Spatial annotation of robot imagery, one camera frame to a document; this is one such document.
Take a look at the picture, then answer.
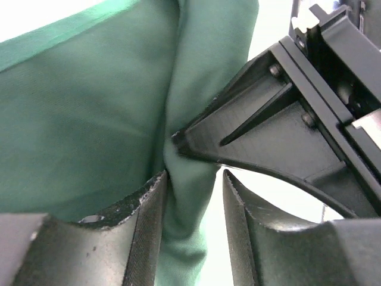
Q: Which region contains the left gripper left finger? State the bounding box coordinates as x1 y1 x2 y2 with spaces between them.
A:
1 172 167 285

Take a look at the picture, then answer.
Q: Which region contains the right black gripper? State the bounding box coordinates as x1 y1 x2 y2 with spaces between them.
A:
173 4 380 217

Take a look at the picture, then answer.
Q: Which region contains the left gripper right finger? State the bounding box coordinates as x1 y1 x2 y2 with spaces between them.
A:
223 170 380 285

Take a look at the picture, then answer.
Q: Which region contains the dark green cloth napkin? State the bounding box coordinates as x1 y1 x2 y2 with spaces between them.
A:
1 1 258 285

